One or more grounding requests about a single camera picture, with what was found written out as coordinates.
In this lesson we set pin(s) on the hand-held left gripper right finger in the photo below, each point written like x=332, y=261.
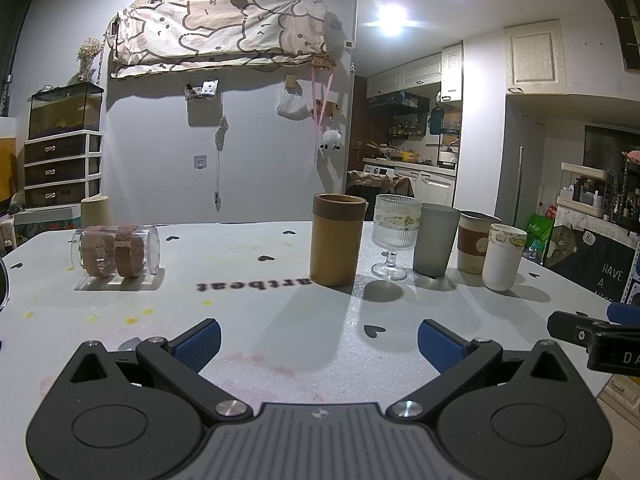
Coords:
x=439, y=345

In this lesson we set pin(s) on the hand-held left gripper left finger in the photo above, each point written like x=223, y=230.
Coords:
x=199, y=344

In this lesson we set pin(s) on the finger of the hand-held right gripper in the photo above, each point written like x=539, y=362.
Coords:
x=580, y=324

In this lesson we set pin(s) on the clear cup with brown bands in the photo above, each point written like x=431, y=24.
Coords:
x=117, y=251

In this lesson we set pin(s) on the white cup with printed rim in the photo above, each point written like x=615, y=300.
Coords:
x=504, y=260

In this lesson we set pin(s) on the grey plastic cup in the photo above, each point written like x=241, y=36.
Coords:
x=434, y=242

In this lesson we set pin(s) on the white cup with brown sleeve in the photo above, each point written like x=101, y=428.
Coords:
x=472, y=245

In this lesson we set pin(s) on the brown cylindrical cup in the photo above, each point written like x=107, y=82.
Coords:
x=336, y=245

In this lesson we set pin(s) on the tan paper cup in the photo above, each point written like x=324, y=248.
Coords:
x=95, y=211

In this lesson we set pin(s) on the black chalkboard sign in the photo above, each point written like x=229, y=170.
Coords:
x=595, y=260

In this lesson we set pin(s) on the green bag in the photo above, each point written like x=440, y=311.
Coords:
x=540, y=229

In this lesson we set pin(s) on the ribbed glass goblet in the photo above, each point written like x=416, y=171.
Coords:
x=395, y=230

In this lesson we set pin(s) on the shelf rack with bottles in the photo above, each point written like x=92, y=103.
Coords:
x=600, y=195

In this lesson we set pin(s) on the chair with brown cover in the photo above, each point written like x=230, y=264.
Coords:
x=372, y=186

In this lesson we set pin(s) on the white kettle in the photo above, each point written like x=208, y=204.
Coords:
x=448, y=155

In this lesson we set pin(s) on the dark round object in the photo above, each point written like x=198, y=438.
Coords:
x=3, y=285

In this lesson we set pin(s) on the white drawer unit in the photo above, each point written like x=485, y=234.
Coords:
x=60, y=170

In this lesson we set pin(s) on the white plush toy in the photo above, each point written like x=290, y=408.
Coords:
x=331, y=139

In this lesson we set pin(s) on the white hanging bag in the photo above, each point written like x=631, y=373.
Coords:
x=291, y=106

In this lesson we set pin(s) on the glass fish tank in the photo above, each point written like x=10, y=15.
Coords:
x=65, y=112

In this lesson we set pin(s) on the pink ribbon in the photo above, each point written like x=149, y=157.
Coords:
x=320, y=100

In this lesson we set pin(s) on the white upper cabinet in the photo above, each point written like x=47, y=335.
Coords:
x=534, y=55

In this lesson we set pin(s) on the dried flower bouquet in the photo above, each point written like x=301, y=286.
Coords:
x=89, y=52

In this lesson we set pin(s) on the printed cartoon cloth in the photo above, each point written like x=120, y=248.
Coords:
x=210, y=30

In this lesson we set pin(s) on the ceiling light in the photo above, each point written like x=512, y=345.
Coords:
x=392, y=19

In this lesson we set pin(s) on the wall hook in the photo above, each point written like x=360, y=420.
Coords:
x=200, y=161

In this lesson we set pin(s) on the small wall holder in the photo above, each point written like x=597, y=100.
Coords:
x=202, y=91

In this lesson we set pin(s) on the white kitchen wall cabinets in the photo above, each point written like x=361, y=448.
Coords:
x=415, y=72

